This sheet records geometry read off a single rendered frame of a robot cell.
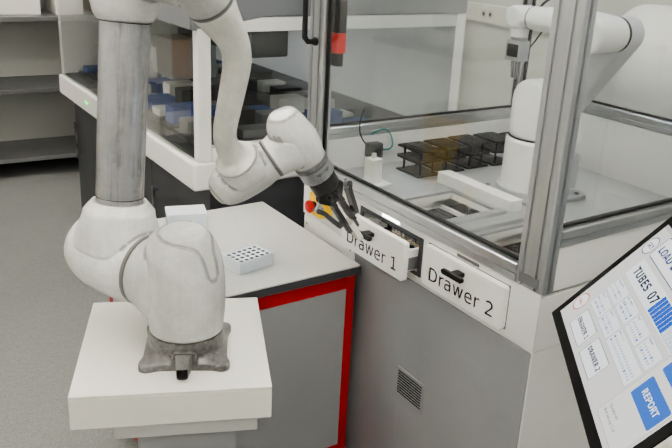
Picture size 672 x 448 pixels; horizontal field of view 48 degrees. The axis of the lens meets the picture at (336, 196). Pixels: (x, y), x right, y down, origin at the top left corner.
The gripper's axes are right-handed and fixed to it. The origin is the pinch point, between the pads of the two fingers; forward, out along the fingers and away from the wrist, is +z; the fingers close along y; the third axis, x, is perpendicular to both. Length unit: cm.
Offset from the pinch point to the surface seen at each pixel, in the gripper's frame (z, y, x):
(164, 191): 20, -21, 128
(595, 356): -11, -1, -84
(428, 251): 7.3, 8.0, -18.8
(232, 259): -3.5, -27.9, 23.0
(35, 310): 47, -96, 173
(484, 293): 9.5, 6.5, -39.9
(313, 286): 14.1, -16.1, 11.0
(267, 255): 2.8, -19.5, 21.8
